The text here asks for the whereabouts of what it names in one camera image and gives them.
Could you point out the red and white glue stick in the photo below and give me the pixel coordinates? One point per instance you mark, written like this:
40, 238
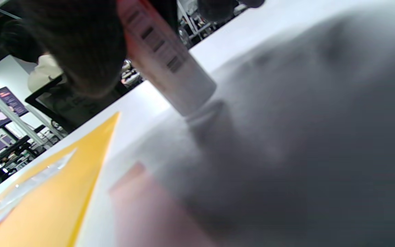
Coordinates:
170, 68

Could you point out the black mesh office chair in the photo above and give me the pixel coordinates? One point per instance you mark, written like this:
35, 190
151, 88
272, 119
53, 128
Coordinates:
46, 115

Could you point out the yellow L-shaped folder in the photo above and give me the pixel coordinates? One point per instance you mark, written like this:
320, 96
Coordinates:
46, 206

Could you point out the person's right hand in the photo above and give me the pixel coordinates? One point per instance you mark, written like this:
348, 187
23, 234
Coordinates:
81, 41

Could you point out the aluminium frame post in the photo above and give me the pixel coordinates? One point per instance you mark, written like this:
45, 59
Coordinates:
12, 115

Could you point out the pink sticky note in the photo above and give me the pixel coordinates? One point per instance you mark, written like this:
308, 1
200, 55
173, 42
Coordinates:
139, 212

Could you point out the white lined label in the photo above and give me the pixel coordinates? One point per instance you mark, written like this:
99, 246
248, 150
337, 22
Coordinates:
29, 185

